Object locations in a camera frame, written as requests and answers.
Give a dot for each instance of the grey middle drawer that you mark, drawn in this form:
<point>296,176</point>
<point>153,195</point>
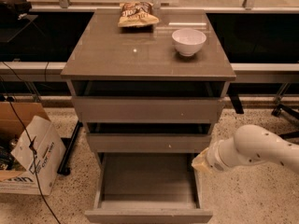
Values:
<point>149,137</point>

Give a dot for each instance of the brown chip bag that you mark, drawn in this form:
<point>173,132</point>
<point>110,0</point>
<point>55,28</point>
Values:
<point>137,14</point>

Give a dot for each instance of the grey bottom drawer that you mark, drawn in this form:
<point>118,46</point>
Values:
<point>148,188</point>

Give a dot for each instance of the white ceramic bowl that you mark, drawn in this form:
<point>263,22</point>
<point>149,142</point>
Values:
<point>188,41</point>

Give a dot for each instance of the grey drawer cabinet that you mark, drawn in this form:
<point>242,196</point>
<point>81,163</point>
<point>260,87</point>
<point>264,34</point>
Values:
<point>142,62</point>

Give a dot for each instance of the black office chair base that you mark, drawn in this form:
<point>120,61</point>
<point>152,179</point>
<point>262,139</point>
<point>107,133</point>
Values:
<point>276,112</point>

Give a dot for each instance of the grey top drawer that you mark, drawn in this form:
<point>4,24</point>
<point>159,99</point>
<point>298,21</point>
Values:
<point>147,109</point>

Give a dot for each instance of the grey drawer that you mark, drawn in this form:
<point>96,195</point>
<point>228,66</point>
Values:
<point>149,137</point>
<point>148,188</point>
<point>147,109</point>

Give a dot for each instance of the black table leg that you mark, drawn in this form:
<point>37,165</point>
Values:
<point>69,144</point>

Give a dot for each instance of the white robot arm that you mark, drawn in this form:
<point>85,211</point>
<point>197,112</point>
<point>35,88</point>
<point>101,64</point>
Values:
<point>250,145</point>

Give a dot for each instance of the black bag on shelf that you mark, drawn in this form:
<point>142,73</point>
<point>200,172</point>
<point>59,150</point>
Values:
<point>13,10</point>

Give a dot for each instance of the open cardboard box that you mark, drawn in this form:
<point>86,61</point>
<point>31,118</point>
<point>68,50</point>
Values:
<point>38,152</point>

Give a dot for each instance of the yellow covered gripper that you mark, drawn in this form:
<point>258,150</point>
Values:
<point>213,158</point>

